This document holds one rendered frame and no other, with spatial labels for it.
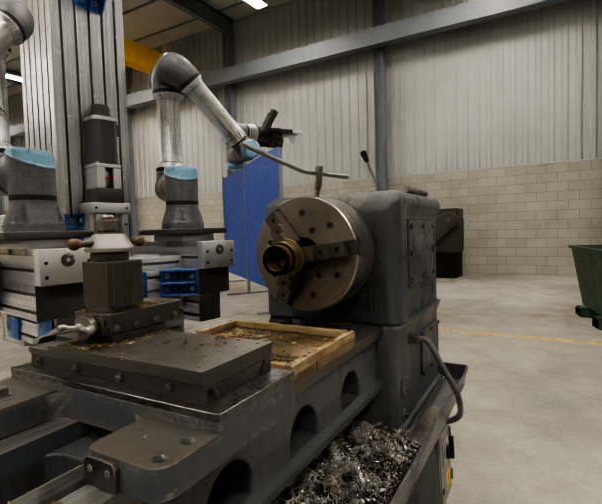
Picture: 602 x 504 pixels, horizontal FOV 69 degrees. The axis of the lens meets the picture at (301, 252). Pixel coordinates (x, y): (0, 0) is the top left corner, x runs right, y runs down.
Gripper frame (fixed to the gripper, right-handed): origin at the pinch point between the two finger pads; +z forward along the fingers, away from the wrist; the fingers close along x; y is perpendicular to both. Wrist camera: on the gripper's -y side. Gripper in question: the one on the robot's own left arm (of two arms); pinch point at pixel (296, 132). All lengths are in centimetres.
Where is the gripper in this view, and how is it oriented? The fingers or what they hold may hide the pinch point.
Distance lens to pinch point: 205.7
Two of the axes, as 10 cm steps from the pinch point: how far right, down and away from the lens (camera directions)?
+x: 5.0, 1.7, -8.5
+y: -0.4, 9.8, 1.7
